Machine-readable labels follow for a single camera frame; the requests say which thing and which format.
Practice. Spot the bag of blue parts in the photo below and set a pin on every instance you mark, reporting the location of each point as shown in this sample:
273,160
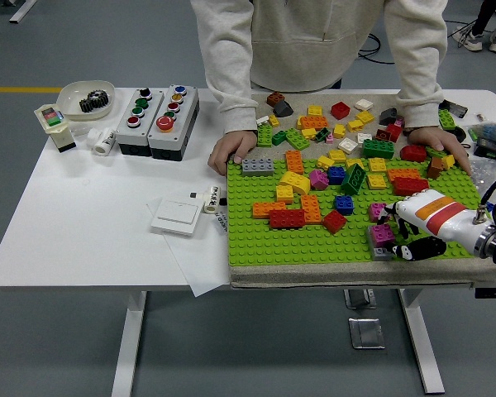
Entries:
494,132

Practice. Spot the white wall switch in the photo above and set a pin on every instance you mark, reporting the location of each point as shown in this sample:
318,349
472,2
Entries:
175,215

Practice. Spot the pink two-by-two brick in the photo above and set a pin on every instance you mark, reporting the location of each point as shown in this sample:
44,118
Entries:
377,211
382,233
319,179

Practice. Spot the brown-orange brick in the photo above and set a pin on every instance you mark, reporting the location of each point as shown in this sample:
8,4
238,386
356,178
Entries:
435,167

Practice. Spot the small black square chip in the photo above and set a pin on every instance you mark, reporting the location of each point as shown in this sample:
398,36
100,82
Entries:
193,193

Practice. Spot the beige red-green switch unit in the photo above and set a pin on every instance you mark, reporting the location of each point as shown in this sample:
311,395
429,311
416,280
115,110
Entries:
53,118

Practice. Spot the person's right hand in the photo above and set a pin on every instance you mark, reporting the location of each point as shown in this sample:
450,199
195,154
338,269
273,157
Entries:
235,144

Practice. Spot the white labelled tube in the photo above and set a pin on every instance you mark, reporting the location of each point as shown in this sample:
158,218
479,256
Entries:
212,198

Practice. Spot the green studded baseplate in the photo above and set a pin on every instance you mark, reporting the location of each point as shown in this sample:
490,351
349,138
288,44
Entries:
273,244

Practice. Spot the person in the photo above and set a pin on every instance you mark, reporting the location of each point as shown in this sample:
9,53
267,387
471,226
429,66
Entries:
473,41

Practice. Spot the white square plate brick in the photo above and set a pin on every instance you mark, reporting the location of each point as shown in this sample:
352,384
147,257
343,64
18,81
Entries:
347,145
364,105

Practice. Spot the dark green two-by-four brick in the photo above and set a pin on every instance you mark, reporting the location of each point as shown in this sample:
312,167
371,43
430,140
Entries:
378,148

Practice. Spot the yellow curved brick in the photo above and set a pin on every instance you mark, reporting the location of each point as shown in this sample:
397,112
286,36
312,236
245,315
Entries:
294,182

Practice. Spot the black table control panel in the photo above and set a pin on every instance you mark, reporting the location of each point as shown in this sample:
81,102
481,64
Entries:
494,293

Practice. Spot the grey four-button control box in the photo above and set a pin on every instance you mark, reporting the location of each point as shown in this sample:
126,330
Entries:
142,130

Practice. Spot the dark metal gear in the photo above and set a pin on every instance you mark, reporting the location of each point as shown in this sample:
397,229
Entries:
100,97
89,105

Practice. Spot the red two-by-four brick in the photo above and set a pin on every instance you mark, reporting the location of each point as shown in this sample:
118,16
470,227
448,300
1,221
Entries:
411,186
287,218

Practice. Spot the person's torso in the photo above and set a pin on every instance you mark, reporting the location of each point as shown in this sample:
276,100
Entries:
322,41

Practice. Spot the small dark green brick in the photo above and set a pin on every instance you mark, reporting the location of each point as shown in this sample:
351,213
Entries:
322,134

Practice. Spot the white plastic bowl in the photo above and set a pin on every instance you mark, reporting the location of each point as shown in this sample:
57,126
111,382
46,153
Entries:
72,97

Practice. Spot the small yellow brick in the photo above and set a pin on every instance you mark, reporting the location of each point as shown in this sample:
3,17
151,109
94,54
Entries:
340,131
355,125
325,161
274,121
337,155
309,134
354,161
449,160

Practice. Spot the white desk foot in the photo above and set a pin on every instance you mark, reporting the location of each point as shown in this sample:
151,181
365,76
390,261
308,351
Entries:
22,11

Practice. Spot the black box device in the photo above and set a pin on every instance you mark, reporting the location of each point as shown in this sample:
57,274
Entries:
494,149

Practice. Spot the small green plastic piece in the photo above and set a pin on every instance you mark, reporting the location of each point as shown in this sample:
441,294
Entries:
473,133

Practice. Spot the small white plate brick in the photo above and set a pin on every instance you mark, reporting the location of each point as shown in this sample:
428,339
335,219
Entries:
262,120

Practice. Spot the blue two-by-two brick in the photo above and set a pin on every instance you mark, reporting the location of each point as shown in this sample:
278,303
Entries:
336,175
344,205

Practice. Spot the grey two-by-four brick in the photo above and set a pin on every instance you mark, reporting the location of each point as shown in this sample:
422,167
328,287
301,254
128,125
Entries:
257,167
380,253

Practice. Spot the grey emergency-stop control box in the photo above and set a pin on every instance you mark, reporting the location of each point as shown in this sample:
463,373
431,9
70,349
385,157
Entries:
182,120

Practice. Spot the orange two-by-four brick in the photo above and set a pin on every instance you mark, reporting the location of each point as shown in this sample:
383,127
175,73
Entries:
401,173
311,207
294,161
314,122
266,209

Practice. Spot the black round part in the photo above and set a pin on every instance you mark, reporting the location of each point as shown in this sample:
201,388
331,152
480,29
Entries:
461,133

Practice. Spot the metal floor socket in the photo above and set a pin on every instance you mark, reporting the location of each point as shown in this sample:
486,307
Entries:
359,298

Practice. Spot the yellow two-by-two brick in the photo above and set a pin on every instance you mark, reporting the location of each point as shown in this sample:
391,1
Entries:
377,181
315,110
365,117
284,194
377,164

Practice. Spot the small brass screw part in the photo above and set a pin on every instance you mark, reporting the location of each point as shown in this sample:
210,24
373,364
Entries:
479,116

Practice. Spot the metal floor box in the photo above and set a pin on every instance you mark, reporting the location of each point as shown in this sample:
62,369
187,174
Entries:
366,333

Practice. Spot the red curved brick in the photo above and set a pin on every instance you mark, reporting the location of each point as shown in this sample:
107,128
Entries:
413,153

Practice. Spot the dark red brick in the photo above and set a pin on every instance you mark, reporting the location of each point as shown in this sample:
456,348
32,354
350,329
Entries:
382,135

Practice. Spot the white pipe tee fitting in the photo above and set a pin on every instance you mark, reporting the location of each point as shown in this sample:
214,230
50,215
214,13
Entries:
103,144

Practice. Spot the black rectangular device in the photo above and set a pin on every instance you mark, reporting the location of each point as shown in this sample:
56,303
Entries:
458,109

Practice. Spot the person's left hand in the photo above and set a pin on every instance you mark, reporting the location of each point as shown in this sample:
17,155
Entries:
434,135

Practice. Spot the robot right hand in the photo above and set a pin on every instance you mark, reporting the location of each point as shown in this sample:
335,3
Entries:
438,215

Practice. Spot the clear plastic bag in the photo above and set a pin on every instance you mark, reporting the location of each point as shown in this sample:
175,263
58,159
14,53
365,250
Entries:
489,169

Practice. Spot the white paper sheet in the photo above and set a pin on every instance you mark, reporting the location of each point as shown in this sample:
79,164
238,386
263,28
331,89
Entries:
198,264

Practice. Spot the brown two-by-two brick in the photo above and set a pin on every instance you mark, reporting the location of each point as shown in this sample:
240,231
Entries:
275,98

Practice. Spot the dark grey slope brick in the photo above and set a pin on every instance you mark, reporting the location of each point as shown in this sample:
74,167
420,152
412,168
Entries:
283,108
388,117

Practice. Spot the white table leg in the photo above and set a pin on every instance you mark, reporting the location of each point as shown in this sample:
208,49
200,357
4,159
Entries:
421,343
128,351

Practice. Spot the red two-by-two brick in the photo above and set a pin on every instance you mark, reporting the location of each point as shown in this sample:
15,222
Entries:
335,221
340,110
394,132

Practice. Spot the lime two-by-four brick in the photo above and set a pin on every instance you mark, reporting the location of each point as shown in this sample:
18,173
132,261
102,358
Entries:
447,120
264,135
297,139
435,151

